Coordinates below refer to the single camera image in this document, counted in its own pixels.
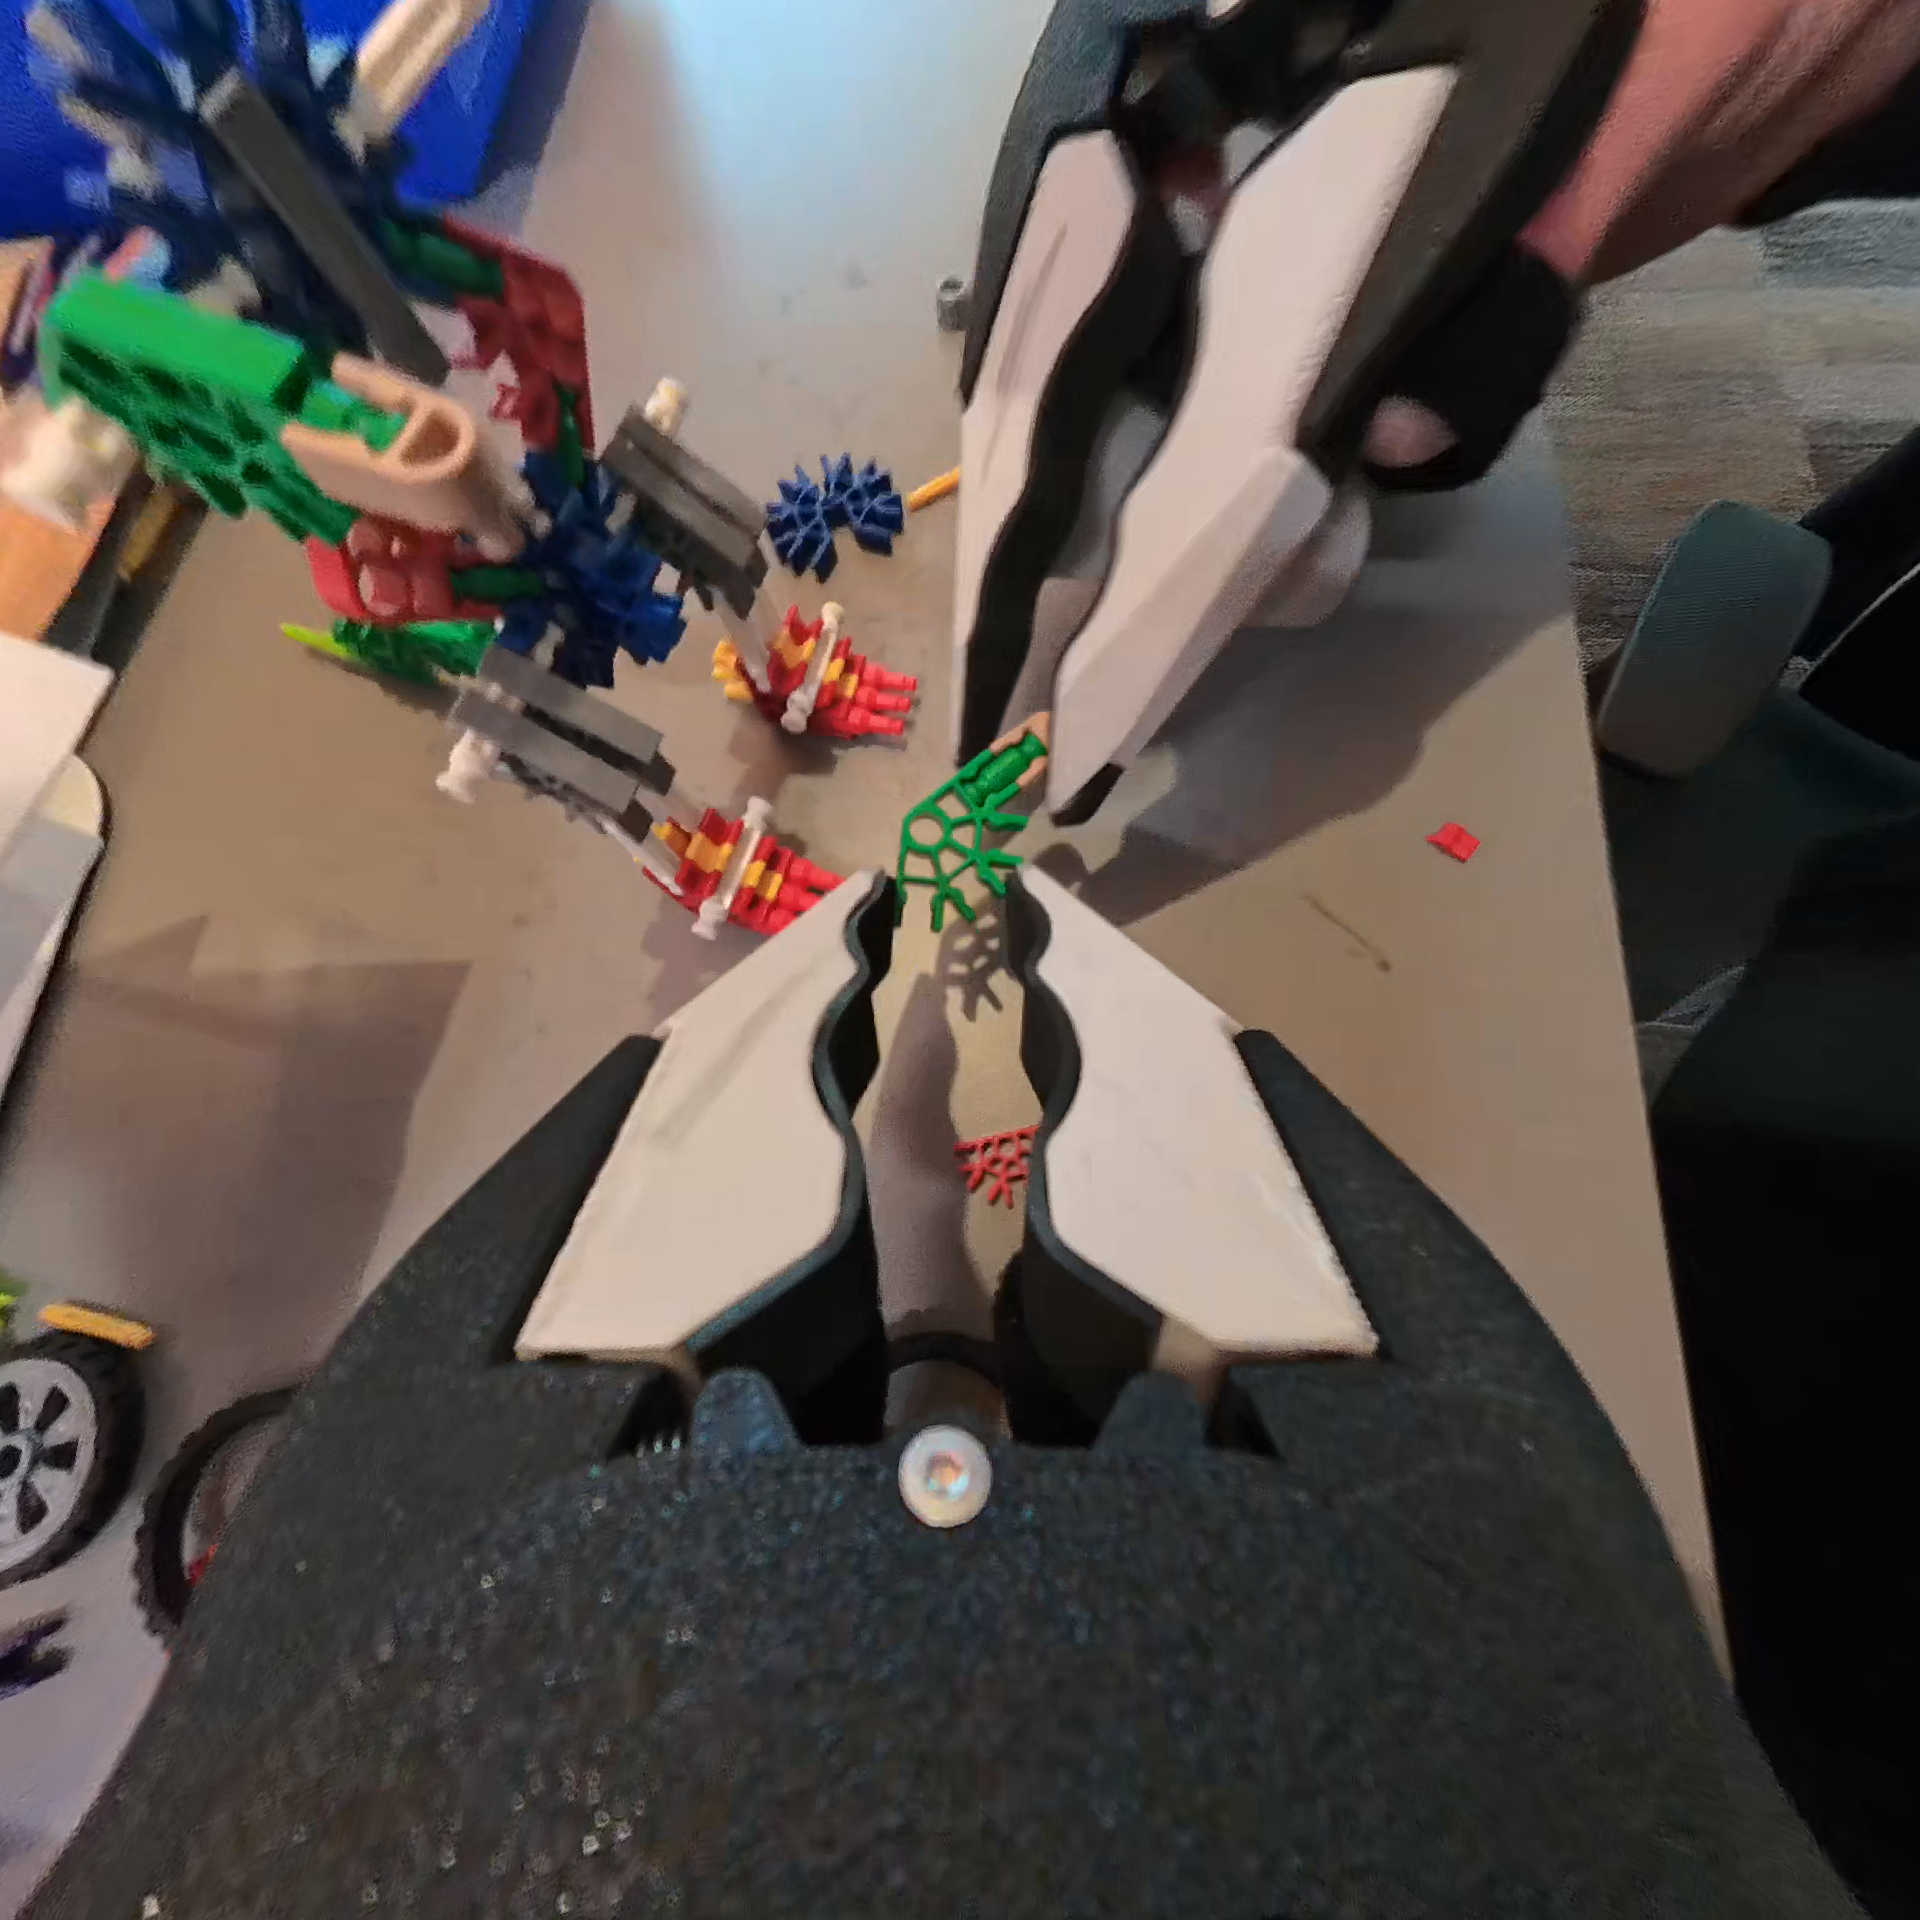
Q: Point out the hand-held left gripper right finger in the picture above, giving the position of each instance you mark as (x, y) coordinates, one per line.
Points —
(1200, 1186)

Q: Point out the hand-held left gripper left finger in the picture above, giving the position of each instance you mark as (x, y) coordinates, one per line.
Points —
(692, 1200)

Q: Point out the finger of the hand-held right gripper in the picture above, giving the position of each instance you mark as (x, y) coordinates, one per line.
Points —
(1292, 333)
(1037, 361)

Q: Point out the green fan-shaped connector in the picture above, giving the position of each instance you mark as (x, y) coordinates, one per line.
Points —
(977, 825)

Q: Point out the tan connector piece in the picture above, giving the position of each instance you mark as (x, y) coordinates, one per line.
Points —
(452, 451)

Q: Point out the colourful toy construction model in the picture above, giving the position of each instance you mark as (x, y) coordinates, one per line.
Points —
(391, 451)

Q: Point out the person's right hand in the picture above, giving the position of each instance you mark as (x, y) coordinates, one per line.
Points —
(1740, 106)

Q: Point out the short yellow rod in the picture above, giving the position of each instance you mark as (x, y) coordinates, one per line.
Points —
(933, 487)
(93, 1321)

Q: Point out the red fan-shaped connector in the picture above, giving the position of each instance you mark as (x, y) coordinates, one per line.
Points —
(999, 1155)

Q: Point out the blue snowflake connector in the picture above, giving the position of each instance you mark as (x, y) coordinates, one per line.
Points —
(832, 511)

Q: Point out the tiny red plastic piece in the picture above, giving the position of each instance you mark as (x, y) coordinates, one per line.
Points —
(1452, 841)

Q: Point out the black toy tire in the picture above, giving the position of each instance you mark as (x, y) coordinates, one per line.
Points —
(46, 1440)
(166, 1517)

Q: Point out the blue plastic bin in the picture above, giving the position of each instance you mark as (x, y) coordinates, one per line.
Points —
(481, 91)

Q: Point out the green and lime connector cluster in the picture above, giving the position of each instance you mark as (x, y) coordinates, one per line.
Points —
(166, 376)

